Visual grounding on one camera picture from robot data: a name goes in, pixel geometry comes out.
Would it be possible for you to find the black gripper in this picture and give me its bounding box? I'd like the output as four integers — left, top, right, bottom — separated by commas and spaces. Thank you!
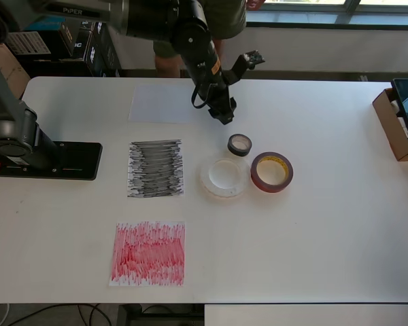
193, 73, 238, 126

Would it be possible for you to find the black tape roll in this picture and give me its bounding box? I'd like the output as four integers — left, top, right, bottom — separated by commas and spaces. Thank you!
227, 133, 254, 158

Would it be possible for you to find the white tape roll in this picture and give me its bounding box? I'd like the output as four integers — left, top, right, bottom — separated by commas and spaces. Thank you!
199, 156, 252, 204

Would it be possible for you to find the red 3M tape roll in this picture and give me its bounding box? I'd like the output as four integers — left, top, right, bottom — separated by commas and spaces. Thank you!
250, 151, 294, 194

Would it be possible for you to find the blank white paper sheet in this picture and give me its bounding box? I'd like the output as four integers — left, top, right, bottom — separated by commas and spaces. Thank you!
128, 84, 195, 124

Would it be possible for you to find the black scribbled paper sheet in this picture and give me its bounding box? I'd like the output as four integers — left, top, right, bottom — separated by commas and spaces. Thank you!
127, 138, 185, 198

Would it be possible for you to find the person in green shorts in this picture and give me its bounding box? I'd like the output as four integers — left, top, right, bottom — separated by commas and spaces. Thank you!
152, 0, 248, 78

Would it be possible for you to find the large black monitor box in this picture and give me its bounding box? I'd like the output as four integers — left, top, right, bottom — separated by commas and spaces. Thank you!
84, 20, 123, 78

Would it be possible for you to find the small black monitor box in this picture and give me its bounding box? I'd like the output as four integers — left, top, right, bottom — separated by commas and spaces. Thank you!
71, 20, 96, 62

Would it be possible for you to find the red scribbled paper sheet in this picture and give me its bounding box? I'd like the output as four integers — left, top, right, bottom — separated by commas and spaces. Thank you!
109, 220, 186, 287

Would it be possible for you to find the open brown cardboard box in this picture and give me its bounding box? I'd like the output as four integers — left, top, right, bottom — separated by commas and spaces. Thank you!
372, 87, 408, 162

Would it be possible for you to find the black box with white label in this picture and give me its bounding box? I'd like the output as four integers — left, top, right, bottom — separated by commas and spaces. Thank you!
6, 13, 75, 60

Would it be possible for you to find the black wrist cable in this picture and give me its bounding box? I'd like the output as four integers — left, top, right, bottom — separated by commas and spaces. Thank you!
190, 79, 214, 110

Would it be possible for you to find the wrist camera board on bracket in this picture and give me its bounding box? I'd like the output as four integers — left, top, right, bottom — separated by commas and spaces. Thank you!
222, 50, 267, 86

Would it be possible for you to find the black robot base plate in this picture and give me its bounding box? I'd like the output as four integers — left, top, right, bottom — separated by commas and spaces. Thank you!
33, 141, 103, 181

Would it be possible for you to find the black floor cable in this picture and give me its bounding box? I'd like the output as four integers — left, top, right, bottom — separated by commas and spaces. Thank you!
6, 303, 123, 326

